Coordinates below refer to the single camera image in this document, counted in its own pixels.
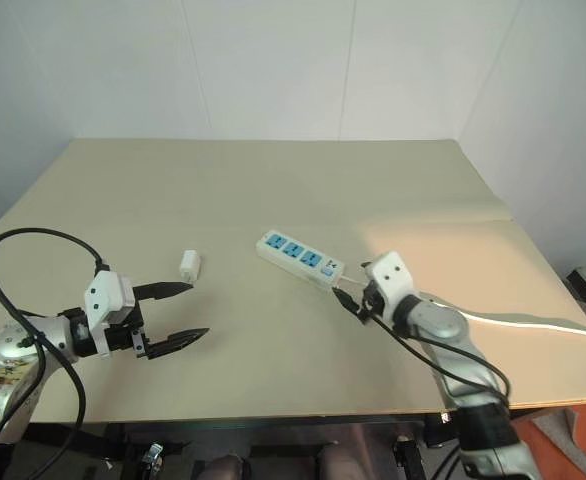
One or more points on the grey floor mat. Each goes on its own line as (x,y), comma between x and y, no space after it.
(553,425)

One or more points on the black box with white edge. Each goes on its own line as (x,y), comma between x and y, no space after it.
(585,287)

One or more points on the black table frame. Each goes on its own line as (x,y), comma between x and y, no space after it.
(273,440)

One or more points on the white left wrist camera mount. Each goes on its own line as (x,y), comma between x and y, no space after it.
(105,295)

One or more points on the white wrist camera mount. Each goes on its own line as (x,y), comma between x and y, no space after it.
(390,275)
(105,295)

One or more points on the white power strip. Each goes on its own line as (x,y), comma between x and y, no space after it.
(298,257)

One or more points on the white plug adapter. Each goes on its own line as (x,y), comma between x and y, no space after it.
(190,265)

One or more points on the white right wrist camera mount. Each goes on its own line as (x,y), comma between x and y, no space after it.
(390,275)

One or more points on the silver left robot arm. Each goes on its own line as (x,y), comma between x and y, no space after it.
(15,345)

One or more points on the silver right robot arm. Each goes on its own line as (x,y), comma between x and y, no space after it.
(448,330)

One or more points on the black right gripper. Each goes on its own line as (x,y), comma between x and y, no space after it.
(372,304)

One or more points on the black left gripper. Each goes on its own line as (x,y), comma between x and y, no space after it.
(123,337)

